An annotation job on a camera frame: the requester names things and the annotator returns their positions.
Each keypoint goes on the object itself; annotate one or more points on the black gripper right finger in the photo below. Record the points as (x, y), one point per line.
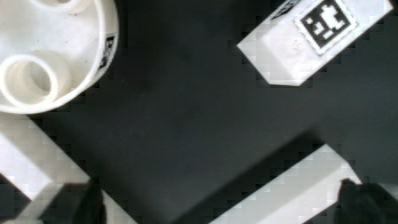
(366, 203)

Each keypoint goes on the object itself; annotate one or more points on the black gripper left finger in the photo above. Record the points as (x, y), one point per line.
(76, 206)

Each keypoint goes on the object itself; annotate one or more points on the white stool leg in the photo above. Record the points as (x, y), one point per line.
(303, 34)

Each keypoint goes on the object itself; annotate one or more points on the white U-shaped fence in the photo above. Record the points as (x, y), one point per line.
(293, 201)

